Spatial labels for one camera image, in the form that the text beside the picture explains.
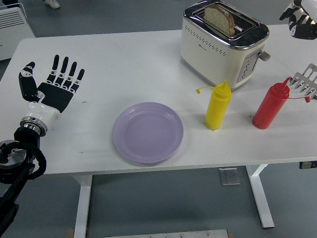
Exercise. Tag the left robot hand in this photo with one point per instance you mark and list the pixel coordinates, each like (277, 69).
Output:
(54, 95)

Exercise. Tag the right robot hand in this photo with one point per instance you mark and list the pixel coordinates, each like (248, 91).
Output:
(305, 29)

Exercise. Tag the bread slice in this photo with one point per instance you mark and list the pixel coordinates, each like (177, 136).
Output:
(219, 18)

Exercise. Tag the purple plate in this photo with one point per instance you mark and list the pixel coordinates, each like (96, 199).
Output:
(148, 132)

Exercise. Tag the cream and chrome toaster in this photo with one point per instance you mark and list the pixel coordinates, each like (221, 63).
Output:
(208, 57)

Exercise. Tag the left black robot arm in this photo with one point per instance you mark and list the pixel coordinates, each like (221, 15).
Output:
(24, 135)

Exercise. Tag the small metal floor plate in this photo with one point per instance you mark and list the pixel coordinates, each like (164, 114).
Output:
(229, 176)

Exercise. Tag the metal toast rack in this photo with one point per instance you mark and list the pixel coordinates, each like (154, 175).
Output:
(307, 79)

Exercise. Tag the white heater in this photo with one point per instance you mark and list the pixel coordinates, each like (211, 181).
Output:
(12, 32)

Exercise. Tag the red squeeze bottle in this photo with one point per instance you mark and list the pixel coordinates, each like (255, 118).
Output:
(268, 109)

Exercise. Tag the person's white shoe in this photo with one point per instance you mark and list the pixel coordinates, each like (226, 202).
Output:
(52, 3)

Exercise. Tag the white table leg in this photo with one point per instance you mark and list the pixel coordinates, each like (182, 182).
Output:
(83, 205)
(260, 196)

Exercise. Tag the yellow squeeze bottle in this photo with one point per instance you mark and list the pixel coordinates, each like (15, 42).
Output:
(218, 109)

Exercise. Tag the black table control box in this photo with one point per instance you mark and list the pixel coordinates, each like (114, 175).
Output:
(308, 164)

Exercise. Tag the long metal base plate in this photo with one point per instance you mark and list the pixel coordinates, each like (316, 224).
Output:
(166, 234)

